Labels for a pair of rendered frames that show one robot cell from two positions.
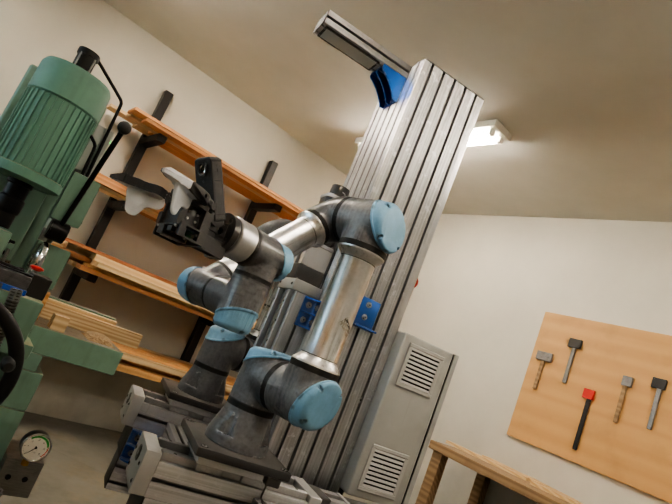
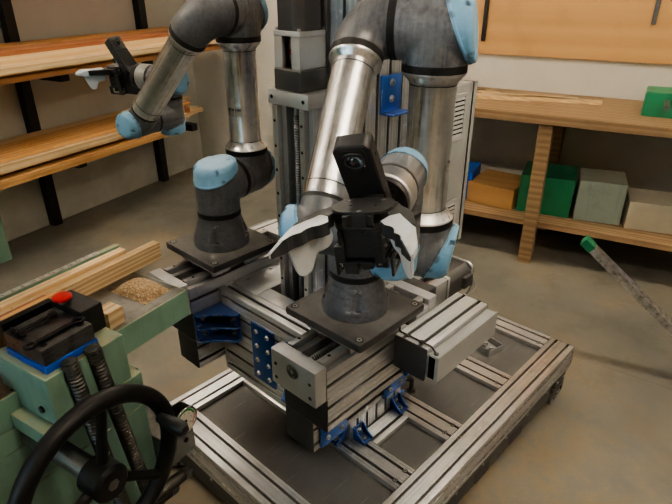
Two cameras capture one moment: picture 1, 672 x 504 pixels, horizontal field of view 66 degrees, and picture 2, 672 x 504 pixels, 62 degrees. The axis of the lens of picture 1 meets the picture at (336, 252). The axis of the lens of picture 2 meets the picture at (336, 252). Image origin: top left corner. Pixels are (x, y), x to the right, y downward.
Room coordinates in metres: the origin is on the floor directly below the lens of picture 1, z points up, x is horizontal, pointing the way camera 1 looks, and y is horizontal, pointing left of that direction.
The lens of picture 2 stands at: (0.32, 0.54, 1.48)
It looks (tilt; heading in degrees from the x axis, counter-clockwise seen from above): 26 degrees down; 335
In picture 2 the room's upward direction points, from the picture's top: straight up
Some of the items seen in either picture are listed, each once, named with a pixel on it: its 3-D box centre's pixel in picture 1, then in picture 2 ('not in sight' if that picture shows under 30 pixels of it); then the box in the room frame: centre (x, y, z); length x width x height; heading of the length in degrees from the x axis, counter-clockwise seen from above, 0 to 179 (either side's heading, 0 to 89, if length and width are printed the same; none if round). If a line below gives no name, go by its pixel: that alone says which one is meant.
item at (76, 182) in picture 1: (74, 200); not in sight; (1.55, 0.78, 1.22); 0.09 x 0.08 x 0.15; 34
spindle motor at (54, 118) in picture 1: (50, 127); not in sight; (1.29, 0.79, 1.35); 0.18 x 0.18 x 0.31
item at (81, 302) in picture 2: (16, 277); (59, 327); (1.17, 0.62, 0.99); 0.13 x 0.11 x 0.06; 124
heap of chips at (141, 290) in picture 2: (99, 336); (140, 286); (1.39, 0.48, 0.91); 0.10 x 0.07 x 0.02; 34
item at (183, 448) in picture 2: (16, 467); (162, 433); (1.32, 0.50, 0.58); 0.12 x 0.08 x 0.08; 34
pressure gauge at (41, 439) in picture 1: (33, 448); (180, 421); (1.26, 0.46, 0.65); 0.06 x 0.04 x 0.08; 124
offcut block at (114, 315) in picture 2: (58, 322); (110, 315); (1.29, 0.55, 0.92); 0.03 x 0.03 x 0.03; 35
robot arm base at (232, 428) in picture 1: (243, 423); (355, 285); (1.27, 0.05, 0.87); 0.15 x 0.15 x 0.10
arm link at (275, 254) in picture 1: (263, 256); (398, 180); (0.99, 0.13, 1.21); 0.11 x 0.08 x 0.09; 137
